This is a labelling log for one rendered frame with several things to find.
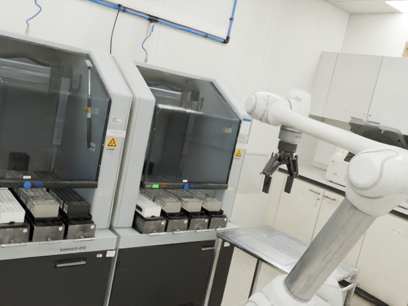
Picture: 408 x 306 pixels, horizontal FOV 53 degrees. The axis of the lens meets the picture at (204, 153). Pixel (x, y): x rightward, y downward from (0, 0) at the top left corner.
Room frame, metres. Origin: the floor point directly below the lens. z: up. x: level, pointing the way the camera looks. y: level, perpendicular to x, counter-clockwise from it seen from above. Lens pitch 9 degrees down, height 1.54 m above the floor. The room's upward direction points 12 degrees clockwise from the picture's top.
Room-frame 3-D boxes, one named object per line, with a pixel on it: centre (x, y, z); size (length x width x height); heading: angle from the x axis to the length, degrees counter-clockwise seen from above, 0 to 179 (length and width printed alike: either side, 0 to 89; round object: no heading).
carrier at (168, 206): (2.24, 0.11, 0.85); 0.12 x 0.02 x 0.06; 130
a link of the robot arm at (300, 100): (1.63, -0.31, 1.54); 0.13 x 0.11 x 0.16; 123
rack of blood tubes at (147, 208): (2.22, 0.30, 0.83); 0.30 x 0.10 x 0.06; 40
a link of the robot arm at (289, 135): (1.64, -0.32, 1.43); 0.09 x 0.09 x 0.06
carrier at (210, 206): (2.44, -0.12, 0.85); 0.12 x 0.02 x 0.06; 129
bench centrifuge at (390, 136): (3.98, -1.62, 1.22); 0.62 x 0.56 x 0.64; 128
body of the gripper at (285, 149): (1.64, -0.32, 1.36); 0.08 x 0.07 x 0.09; 130
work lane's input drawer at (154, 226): (2.33, 0.38, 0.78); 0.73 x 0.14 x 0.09; 40
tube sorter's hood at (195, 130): (2.47, 0.21, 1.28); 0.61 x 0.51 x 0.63; 130
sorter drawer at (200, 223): (2.52, 0.15, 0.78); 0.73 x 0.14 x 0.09; 40
